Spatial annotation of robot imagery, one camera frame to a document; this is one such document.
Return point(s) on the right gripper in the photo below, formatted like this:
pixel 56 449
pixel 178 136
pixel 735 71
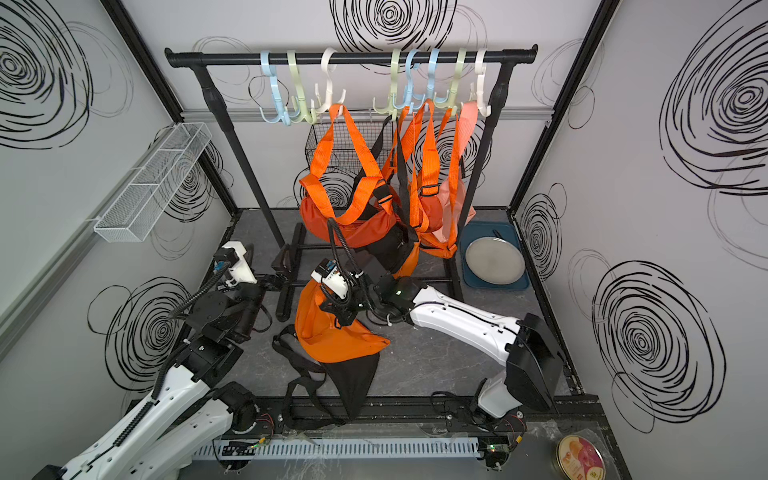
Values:
pixel 345 316

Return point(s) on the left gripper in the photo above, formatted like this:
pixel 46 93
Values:
pixel 260 285

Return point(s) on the orange drawstring bag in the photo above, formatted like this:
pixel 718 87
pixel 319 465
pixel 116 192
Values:
pixel 408 260

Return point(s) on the orange sling bag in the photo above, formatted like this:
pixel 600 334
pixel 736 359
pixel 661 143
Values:
pixel 448 194

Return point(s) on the black sling bag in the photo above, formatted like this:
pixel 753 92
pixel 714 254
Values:
pixel 390 246

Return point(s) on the orange crossbody bag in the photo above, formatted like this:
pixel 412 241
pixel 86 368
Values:
pixel 320 337

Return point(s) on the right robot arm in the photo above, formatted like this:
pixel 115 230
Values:
pixel 532 358

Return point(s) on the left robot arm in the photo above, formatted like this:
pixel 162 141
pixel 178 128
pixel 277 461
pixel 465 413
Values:
pixel 187 407

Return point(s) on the light blue hook leftmost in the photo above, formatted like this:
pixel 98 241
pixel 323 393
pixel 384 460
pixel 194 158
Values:
pixel 270 72

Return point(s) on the light blue hook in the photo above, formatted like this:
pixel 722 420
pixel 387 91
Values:
pixel 409 66
pixel 270 72
pixel 431 77

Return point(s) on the white hook rightmost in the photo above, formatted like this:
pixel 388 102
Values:
pixel 477 94

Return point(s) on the white hook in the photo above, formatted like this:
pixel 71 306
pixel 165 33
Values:
pixel 326 101
pixel 477 94

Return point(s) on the white hook middle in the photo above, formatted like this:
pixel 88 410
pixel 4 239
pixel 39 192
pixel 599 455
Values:
pixel 326 101

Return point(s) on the light blue hook middle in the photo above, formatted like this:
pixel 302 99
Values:
pixel 409 66

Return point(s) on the light green hook middle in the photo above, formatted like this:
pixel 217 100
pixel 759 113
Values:
pixel 390 109

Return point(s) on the light green hook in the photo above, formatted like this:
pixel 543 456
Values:
pixel 390 109
pixel 301 110
pixel 449 101

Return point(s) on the light green hook left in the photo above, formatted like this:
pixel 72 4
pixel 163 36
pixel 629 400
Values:
pixel 301 110

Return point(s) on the light blue hook right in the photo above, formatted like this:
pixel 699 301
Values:
pixel 431 77

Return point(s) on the light green hook right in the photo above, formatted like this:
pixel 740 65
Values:
pixel 449 101

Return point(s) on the black garment rack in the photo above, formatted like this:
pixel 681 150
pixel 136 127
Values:
pixel 198 62

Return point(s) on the orange and black backpack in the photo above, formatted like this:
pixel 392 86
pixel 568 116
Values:
pixel 352 379

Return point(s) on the teal tray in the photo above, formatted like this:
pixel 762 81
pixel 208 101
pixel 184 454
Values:
pixel 478 229

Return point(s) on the grey round plate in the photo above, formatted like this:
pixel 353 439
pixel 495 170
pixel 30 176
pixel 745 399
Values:
pixel 495 261

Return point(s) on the round printed tin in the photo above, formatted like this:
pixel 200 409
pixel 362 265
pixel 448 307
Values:
pixel 576 458

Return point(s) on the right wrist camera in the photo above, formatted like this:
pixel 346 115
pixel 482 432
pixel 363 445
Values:
pixel 328 273

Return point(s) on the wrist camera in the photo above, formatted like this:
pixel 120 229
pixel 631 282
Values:
pixel 232 260
pixel 328 273

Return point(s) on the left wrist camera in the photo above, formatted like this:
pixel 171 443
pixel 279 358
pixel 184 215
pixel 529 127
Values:
pixel 232 260

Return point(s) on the white mesh wall shelf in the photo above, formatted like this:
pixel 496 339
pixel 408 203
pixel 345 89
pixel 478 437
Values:
pixel 136 209

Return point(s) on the black wire basket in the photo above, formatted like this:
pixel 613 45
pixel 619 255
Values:
pixel 377 136

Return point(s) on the white slotted cable duct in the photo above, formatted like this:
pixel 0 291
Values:
pixel 342 449

